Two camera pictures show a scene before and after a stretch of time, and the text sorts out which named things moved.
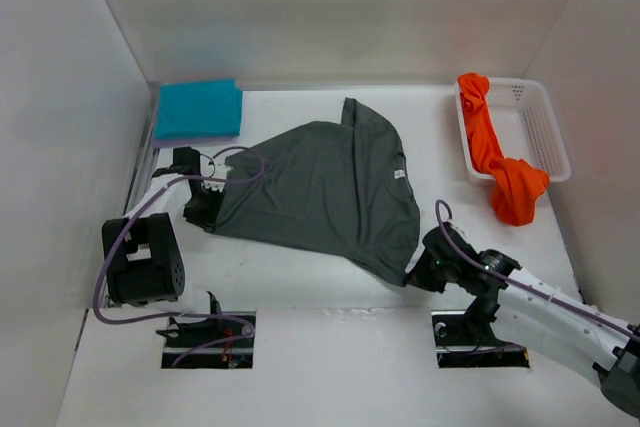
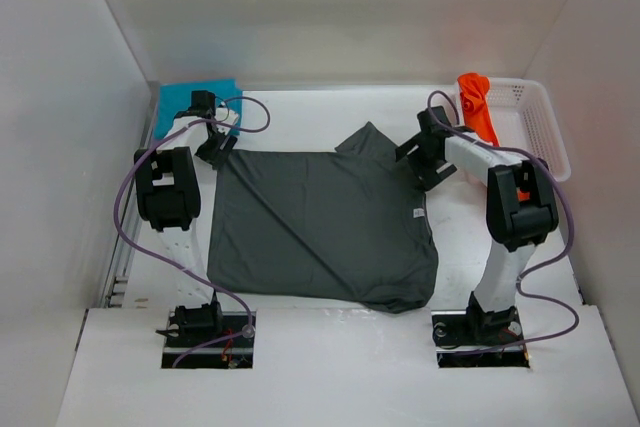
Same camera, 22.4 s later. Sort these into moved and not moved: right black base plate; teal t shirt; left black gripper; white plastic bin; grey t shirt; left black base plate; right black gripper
Moved: right black gripper; grey t shirt; left black gripper
Not moved: right black base plate; left black base plate; white plastic bin; teal t shirt
